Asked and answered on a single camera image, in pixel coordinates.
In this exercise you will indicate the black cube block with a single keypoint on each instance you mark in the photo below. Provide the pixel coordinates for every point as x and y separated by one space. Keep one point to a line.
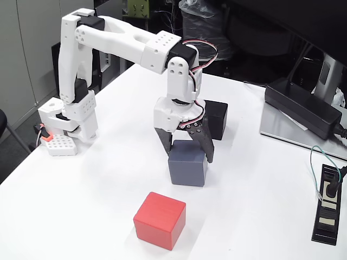
218 122

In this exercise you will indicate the grey cube block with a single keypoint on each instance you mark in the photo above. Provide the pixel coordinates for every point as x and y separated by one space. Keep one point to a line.
187 170

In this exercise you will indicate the red cube block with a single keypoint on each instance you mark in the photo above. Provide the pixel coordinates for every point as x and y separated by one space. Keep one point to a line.
157 219

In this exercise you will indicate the black power adapter brick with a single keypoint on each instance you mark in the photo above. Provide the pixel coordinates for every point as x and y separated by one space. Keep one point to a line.
298 108

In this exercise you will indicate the white perforated table clamp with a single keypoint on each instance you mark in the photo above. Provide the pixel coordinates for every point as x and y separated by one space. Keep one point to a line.
61 145

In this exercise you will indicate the green circuit board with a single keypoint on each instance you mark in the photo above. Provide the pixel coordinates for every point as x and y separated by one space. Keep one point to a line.
138 8

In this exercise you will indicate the black flat panel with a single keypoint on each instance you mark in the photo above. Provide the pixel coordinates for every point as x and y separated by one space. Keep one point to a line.
55 70

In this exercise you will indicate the silver monitor stand column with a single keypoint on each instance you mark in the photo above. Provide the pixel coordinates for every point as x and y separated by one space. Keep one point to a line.
329 73

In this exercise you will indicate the crumpled white plastic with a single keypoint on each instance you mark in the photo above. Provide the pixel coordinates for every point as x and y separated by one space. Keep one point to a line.
340 97

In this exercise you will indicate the black power strip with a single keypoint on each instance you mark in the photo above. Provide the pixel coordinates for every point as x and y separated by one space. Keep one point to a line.
325 233

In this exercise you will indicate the black monitor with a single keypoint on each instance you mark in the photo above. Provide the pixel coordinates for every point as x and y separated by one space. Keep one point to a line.
311 21

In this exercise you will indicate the black chair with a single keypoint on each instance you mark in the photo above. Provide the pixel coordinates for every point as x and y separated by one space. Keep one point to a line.
2 122

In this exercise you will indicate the silver monitor base plate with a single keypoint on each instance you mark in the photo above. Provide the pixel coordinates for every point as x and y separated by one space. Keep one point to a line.
273 127

